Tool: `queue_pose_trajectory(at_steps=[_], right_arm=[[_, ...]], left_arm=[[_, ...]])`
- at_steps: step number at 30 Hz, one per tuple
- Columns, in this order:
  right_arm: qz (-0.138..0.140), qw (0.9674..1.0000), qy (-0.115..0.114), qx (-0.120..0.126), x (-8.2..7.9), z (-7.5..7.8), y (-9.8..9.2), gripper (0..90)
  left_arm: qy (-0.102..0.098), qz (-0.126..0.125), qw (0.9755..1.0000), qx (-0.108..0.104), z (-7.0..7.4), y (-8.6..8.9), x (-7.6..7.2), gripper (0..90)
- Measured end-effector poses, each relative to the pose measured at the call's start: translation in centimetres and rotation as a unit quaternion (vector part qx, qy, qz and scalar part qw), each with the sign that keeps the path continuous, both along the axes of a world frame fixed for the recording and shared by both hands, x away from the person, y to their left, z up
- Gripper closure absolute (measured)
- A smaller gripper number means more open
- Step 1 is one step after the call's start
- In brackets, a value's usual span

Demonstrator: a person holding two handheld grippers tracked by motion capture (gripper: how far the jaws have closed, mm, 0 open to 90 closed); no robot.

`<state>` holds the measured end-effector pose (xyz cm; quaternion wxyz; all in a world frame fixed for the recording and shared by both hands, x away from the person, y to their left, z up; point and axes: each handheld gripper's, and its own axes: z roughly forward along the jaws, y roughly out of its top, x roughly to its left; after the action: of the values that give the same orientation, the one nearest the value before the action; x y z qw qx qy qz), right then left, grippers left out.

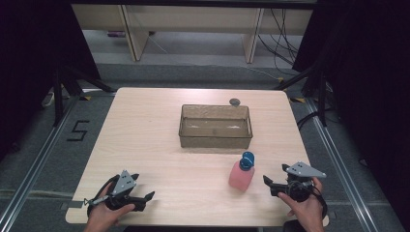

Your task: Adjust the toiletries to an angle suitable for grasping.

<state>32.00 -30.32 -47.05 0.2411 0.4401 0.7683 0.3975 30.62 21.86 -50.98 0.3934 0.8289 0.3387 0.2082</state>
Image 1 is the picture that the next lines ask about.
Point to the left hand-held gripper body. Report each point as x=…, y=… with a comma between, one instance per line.
x=125, y=184

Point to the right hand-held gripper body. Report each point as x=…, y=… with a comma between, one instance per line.
x=298, y=186

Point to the person's right hand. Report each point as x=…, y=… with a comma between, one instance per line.
x=304, y=209

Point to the person's left hand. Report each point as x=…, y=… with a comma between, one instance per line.
x=104, y=214

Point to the pink bottle with blue cap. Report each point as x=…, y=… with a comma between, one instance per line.
x=241, y=175

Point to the yellow black tape piece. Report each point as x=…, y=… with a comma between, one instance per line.
x=85, y=97
x=298, y=100

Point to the clear brown plastic container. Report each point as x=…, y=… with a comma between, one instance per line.
x=215, y=137

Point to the black metal stand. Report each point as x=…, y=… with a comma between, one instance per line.
x=321, y=96
x=58, y=96

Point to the small grey round disc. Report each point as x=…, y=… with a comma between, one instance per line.
x=234, y=102

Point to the dark curtain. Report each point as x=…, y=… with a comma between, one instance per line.
x=25, y=64
x=370, y=80

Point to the light wooden desk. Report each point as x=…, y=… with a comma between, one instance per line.
x=138, y=38

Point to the metal floor rail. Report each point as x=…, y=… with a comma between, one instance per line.
x=35, y=167
x=341, y=167

